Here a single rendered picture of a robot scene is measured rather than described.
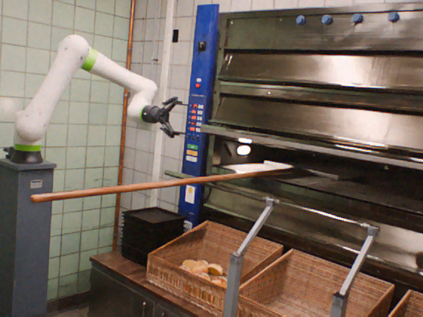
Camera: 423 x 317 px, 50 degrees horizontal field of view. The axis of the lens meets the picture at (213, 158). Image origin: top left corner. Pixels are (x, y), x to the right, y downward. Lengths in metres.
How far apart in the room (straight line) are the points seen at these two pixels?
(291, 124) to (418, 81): 0.66
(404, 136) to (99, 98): 2.03
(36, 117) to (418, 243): 1.77
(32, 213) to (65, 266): 1.13
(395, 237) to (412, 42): 0.88
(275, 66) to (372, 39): 0.54
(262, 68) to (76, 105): 1.31
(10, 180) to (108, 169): 1.20
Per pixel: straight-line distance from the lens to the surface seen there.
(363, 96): 2.28
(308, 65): 2.44
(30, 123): 2.15
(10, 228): 2.39
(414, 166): 2.03
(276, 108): 2.53
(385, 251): 2.27
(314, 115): 2.40
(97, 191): 1.83
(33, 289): 2.52
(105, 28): 3.32
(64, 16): 3.16
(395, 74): 2.23
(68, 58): 2.16
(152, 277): 2.55
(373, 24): 2.33
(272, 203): 2.08
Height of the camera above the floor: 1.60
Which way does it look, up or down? 8 degrees down
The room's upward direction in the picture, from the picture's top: 6 degrees clockwise
